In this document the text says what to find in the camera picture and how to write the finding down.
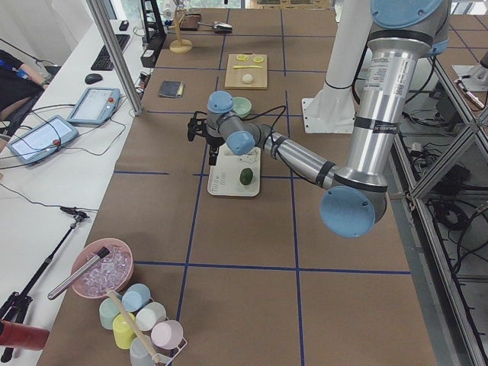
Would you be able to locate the wooden cutting board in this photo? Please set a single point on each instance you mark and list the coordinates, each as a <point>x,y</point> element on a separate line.
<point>233,77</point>

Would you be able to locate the green avocado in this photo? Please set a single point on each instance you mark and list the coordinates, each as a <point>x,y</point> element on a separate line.
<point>246,176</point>

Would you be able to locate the grey cup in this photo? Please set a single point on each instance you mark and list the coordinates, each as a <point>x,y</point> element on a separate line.
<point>139,356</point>

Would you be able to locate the wire cup rack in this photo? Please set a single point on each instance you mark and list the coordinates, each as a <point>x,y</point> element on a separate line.
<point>166,333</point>

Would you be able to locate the seated person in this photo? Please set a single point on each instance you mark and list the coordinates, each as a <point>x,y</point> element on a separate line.
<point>21,87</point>

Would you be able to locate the black computer mouse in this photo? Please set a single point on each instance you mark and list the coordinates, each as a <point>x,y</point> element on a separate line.
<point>93,78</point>

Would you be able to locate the red cylinder bottle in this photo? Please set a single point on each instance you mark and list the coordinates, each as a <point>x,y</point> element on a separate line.
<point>18,335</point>

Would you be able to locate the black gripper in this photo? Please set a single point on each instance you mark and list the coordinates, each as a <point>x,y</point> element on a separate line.
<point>213,142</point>

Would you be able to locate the white rectangular tray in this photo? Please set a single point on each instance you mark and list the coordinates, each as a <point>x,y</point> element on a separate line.
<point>223,177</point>

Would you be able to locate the teach pendant near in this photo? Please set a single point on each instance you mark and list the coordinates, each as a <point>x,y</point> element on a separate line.
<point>43,140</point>

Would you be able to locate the grey folded cloth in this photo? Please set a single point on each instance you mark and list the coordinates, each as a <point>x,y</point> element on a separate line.
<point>171,89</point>

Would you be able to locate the metal scoop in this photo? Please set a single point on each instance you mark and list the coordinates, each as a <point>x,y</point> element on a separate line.
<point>219,27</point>

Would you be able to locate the aluminium frame post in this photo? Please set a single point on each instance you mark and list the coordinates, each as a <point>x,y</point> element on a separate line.
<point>102,21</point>

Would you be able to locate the blue cup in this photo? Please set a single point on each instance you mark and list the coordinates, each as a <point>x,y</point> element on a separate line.
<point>136,297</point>

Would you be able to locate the pink cup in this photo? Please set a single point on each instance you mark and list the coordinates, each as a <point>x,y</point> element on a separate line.
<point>167,334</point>

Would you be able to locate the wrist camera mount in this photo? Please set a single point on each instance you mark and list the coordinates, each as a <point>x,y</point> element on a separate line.
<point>197,125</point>

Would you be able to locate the light green bowl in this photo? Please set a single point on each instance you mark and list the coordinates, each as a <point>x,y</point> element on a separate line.
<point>241,106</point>

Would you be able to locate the wooden mug tree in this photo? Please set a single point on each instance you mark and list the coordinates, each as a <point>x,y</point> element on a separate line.
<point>179,45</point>

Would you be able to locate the black tripod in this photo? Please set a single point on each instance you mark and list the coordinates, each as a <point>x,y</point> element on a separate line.
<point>14,309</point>

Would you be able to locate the white cup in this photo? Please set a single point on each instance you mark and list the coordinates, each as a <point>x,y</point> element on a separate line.
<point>150,315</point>

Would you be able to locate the pink bowl with ice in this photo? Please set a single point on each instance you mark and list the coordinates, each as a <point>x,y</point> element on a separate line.
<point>111,273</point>

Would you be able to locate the teach pendant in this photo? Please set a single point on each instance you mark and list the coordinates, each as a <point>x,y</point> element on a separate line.
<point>43,140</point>
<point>95,106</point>

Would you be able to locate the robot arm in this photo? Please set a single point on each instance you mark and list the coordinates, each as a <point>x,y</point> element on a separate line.
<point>374,56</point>

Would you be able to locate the green cup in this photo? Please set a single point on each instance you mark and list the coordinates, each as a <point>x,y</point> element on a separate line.
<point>107,311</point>

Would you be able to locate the teach pendant far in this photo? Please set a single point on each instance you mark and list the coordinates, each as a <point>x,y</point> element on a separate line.
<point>95,106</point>

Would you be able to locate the yellow plastic knife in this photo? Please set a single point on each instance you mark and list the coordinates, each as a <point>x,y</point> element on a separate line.
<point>247,67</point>

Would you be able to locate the white steamed bun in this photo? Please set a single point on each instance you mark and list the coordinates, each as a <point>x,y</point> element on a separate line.
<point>247,79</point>

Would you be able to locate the yellow cup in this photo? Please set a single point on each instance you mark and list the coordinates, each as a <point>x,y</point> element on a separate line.
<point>123,333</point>

